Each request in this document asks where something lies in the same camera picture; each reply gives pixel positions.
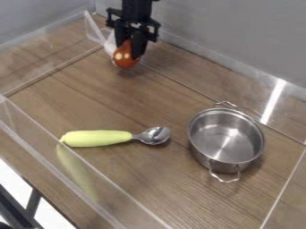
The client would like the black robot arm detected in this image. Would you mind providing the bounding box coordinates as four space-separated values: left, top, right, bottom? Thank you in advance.
106 0 161 59

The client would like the black table leg frame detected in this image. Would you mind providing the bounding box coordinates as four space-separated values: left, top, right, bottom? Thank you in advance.
0 184 42 229

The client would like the silver pot with handles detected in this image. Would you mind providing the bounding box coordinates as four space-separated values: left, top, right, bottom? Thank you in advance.
187 107 265 183

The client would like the red toy mushroom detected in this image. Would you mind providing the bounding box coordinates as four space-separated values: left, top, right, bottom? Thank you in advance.
104 39 140 68

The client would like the yellow-handled metal scoop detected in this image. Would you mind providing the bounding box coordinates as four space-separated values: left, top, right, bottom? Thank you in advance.
60 127 171 148

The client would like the clear acrylic barrier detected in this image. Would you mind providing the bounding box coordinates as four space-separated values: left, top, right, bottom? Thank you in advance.
0 13 306 229

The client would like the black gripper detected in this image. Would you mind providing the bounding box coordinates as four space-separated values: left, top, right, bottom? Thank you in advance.
106 7 161 59

